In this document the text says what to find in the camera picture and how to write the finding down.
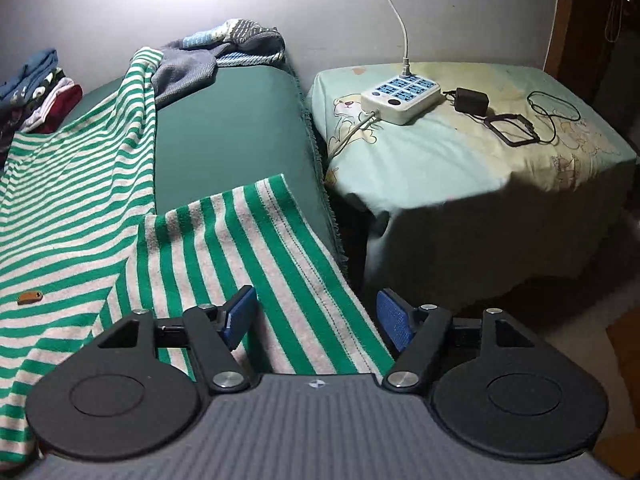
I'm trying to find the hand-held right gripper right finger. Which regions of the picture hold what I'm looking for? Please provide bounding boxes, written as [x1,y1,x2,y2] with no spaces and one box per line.
[376,289,536,391]

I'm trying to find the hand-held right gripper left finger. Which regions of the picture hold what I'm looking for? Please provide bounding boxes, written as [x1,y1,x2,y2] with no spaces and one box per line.
[97,286,258,392]

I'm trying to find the green striped shirt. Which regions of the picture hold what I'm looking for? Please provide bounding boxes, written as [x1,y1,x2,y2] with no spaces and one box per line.
[0,46,396,463]

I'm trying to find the stack of folded clothes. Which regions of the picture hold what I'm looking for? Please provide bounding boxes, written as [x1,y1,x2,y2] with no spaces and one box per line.
[0,48,83,135]

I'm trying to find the pale cartoon printed sheet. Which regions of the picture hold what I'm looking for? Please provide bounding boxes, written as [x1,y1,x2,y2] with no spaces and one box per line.
[305,61,638,311]

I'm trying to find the white power strip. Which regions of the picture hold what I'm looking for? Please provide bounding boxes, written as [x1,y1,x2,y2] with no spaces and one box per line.
[361,74,442,126]

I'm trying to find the black power adapter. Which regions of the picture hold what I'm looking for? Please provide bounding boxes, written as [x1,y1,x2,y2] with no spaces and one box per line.
[452,87,490,117]

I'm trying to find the brown wooden furniture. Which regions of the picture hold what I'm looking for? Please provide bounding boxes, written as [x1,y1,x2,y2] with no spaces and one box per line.
[605,310,640,411]

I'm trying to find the grey knit sweater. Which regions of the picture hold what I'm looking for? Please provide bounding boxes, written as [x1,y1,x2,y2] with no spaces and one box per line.
[150,37,218,108]

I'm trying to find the dark patterned knit sweater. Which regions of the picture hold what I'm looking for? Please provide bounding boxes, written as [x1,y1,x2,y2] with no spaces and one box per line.
[182,18,287,67]

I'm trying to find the white power strip cord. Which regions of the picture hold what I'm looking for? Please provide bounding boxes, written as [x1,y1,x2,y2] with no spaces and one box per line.
[325,111,377,167]

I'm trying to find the black square frame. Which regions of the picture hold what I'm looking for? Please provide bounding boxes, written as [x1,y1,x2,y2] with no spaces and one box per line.
[484,114,540,148]

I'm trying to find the thin black cable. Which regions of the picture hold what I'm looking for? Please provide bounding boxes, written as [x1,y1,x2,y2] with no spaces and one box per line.
[527,91,583,146]

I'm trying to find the white hanging cable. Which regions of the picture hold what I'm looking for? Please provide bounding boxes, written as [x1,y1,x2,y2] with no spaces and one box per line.
[374,0,412,78]

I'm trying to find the wooden door frame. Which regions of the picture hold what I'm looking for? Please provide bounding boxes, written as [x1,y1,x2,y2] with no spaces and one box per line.
[542,0,576,78]

